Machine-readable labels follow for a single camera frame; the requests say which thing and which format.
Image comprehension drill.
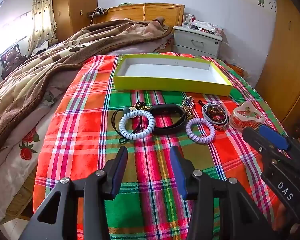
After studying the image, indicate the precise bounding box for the wooden headboard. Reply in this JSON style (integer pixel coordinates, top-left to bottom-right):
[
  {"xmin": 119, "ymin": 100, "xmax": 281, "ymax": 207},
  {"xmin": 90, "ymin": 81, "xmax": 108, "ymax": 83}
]
[{"xmin": 93, "ymin": 4, "xmax": 185, "ymax": 27}]

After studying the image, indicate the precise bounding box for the pile of small toiletries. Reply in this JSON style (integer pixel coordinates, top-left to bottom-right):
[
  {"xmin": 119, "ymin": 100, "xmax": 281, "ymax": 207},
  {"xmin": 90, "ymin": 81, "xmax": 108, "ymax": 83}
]
[{"xmin": 182, "ymin": 14, "xmax": 224, "ymax": 34}]

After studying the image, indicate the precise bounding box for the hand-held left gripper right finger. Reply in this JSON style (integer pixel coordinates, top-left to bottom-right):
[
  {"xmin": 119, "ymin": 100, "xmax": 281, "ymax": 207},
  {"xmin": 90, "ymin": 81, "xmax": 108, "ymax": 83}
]
[{"xmin": 169, "ymin": 145, "xmax": 282, "ymax": 240}]

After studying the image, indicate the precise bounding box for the gold hairpin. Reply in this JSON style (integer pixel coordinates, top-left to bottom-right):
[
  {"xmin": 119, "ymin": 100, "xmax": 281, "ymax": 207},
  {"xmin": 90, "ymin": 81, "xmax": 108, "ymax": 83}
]
[{"xmin": 181, "ymin": 99, "xmax": 197, "ymax": 119}]

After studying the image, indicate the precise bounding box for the dark red bead bracelet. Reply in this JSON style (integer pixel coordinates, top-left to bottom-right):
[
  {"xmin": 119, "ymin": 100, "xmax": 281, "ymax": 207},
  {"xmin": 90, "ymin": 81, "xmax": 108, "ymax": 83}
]
[{"xmin": 199, "ymin": 101, "xmax": 228, "ymax": 130}]

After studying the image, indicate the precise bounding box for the black hair tie green bead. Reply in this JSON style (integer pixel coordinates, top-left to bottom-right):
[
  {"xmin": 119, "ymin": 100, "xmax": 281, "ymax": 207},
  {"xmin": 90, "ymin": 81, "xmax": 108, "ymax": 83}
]
[{"xmin": 111, "ymin": 106, "xmax": 140, "ymax": 144}]

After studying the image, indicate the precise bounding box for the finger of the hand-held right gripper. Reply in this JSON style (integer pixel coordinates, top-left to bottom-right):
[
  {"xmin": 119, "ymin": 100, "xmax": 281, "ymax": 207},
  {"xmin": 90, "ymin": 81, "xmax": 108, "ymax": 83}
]
[
  {"xmin": 242, "ymin": 127, "xmax": 298, "ymax": 170},
  {"xmin": 259, "ymin": 124, "xmax": 300, "ymax": 165}
]

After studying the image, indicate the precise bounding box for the wooden door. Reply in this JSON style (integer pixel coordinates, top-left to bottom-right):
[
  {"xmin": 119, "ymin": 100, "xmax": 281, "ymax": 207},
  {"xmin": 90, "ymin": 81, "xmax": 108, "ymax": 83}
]
[{"xmin": 255, "ymin": 0, "xmax": 300, "ymax": 140}]

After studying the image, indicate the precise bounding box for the light blue spiral hair tie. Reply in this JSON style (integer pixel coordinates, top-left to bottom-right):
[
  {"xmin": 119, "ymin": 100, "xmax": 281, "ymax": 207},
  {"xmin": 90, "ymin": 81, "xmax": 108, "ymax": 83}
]
[{"xmin": 119, "ymin": 110, "xmax": 156, "ymax": 140}]

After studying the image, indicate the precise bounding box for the floral bed sheet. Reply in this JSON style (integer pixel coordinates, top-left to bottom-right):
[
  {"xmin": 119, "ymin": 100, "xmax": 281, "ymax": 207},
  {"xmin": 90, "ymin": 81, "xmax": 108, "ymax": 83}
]
[{"xmin": 0, "ymin": 100, "xmax": 65, "ymax": 225}]

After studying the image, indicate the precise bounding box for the plaid cloth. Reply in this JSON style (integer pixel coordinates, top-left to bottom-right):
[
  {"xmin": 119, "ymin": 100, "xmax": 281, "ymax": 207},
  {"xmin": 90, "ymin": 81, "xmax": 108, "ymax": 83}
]
[{"xmin": 32, "ymin": 52, "xmax": 288, "ymax": 240}]

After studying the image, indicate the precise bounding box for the wooden wardrobe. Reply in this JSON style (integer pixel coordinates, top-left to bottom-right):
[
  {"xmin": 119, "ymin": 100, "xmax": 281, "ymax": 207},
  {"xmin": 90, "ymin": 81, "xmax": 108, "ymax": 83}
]
[{"xmin": 52, "ymin": 0, "xmax": 98, "ymax": 43}]

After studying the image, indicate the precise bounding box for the grey nightstand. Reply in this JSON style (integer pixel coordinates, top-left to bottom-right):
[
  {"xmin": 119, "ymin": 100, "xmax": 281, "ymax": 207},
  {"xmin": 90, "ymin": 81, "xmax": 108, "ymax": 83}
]
[{"xmin": 173, "ymin": 26, "xmax": 223, "ymax": 58}]

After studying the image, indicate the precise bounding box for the yellow-green cardboard box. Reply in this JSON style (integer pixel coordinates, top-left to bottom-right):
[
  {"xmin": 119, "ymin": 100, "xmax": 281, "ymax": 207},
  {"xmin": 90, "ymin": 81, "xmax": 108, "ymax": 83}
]
[{"xmin": 113, "ymin": 54, "xmax": 233, "ymax": 97}]

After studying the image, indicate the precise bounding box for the spotted curtain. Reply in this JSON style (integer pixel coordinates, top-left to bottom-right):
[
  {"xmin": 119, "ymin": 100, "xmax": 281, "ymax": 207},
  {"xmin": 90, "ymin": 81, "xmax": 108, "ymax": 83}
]
[{"xmin": 27, "ymin": 0, "xmax": 58, "ymax": 50}]

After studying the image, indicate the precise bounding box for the person's right hand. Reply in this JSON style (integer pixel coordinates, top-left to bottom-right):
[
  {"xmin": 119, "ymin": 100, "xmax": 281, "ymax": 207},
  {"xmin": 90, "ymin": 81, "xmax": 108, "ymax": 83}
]
[{"xmin": 275, "ymin": 200, "xmax": 294, "ymax": 232}]

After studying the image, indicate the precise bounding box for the window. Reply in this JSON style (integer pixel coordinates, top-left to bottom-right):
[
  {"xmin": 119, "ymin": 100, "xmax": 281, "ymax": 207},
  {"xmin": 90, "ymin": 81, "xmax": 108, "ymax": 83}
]
[{"xmin": 0, "ymin": 5, "xmax": 35, "ymax": 63}]

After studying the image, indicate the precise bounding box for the brown teddy bear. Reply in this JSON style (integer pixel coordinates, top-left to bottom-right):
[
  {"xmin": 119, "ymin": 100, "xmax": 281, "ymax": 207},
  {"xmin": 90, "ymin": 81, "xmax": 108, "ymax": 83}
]
[{"xmin": 0, "ymin": 44, "xmax": 22, "ymax": 72}]

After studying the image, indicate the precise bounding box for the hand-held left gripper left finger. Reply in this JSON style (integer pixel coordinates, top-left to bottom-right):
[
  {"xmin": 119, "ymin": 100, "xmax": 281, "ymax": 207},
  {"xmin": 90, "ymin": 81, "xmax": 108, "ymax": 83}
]
[{"xmin": 19, "ymin": 146, "xmax": 128, "ymax": 240}]

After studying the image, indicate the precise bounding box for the grey hair tie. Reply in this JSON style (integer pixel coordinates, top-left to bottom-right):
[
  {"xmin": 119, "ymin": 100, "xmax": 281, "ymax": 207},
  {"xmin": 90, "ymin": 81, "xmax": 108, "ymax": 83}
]
[{"xmin": 202, "ymin": 102, "xmax": 227, "ymax": 120}]

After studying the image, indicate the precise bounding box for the black wristband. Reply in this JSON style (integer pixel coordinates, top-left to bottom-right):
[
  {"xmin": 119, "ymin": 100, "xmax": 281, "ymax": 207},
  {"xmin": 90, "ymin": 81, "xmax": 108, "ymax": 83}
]
[{"xmin": 150, "ymin": 103, "xmax": 186, "ymax": 135}]

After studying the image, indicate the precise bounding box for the black gold flower hair tie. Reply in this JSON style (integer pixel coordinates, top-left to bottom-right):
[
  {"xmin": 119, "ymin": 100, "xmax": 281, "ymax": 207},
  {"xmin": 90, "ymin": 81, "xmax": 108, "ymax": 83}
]
[{"xmin": 135, "ymin": 101, "xmax": 152, "ymax": 112}]

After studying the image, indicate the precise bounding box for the brown patterned blanket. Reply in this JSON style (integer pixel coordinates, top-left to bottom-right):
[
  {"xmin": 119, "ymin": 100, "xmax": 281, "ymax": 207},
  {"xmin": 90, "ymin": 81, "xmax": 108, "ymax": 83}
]
[{"xmin": 0, "ymin": 17, "xmax": 174, "ymax": 158}]

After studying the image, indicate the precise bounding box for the purple spiral hair tie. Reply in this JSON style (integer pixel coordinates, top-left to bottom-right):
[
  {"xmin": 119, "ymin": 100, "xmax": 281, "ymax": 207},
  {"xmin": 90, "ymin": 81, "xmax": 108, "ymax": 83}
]
[{"xmin": 186, "ymin": 118, "xmax": 215, "ymax": 144}]

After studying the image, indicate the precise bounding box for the power strip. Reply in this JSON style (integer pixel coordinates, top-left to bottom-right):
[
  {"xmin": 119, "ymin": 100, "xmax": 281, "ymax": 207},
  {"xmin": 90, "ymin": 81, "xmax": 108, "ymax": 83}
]
[{"xmin": 89, "ymin": 7, "xmax": 108, "ymax": 15}]

